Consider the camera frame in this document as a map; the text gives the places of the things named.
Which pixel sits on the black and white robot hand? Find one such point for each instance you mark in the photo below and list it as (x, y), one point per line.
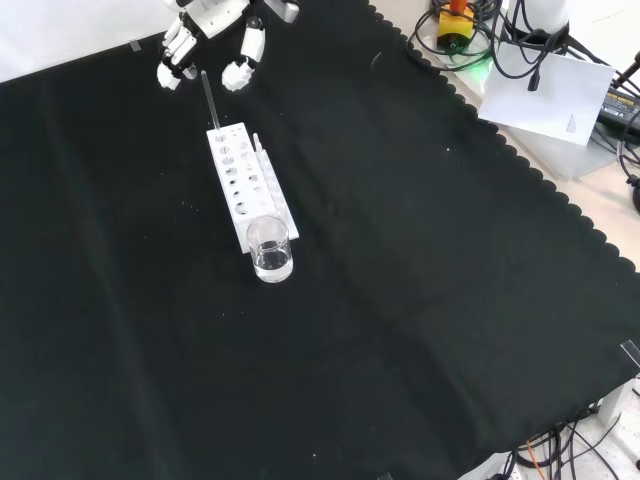
(215, 17)

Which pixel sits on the white test tube rack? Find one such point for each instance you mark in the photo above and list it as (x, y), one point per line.
(237, 161)

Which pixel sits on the clear cloth clip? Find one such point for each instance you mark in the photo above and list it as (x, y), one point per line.
(631, 351)
(135, 46)
(376, 60)
(386, 476)

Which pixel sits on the yellow stop button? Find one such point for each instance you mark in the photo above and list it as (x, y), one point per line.
(455, 22)

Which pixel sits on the glass beaker with water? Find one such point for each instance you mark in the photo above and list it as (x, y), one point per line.
(272, 272)

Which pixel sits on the black bench cloth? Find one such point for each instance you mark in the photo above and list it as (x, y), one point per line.
(400, 250)

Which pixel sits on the white paper sheet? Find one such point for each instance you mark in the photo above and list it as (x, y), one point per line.
(550, 100)

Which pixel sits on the black power adapter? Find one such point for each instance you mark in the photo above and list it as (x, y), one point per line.
(620, 107)

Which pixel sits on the white block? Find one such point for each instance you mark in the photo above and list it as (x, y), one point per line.
(611, 405)

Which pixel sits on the pale base plate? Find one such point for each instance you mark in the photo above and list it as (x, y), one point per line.
(575, 160)

